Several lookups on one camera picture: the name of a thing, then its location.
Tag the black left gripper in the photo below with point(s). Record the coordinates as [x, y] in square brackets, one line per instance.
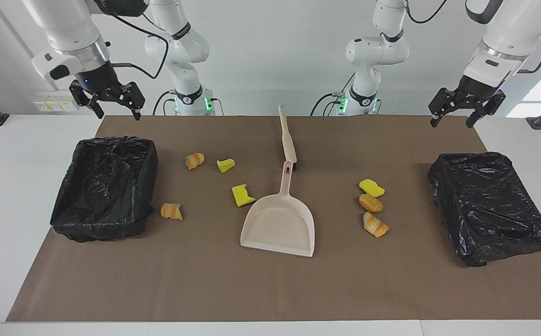
[475, 91]

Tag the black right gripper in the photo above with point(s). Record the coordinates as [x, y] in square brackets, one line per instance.
[100, 79]

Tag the brown bread roll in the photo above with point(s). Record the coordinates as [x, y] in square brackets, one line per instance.
[370, 203]

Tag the croissant piece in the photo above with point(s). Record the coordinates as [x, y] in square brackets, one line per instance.
[375, 225]
[171, 211]
[194, 161]

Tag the beige hand brush black bristles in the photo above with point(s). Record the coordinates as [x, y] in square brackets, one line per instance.
[287, 135]

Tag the pink plastic dustpan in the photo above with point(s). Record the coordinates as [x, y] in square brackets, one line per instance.
[277, 224]

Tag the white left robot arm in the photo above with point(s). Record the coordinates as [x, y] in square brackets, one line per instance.
[373, 51]

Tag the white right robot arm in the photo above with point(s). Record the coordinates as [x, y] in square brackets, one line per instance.
[181, 46]

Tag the bin with black bag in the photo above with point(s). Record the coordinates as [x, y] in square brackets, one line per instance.
[485, 205]
[102, 186]

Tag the small yellow green sponge piece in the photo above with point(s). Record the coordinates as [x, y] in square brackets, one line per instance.
[226, 165]

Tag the notched yellow sponge piece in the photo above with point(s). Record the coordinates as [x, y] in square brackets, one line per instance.
[242, 196]

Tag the brown table mat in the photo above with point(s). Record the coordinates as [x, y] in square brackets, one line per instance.
[270, 289]

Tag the white wall socket box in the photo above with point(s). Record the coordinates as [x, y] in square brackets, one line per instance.
[58, 100]

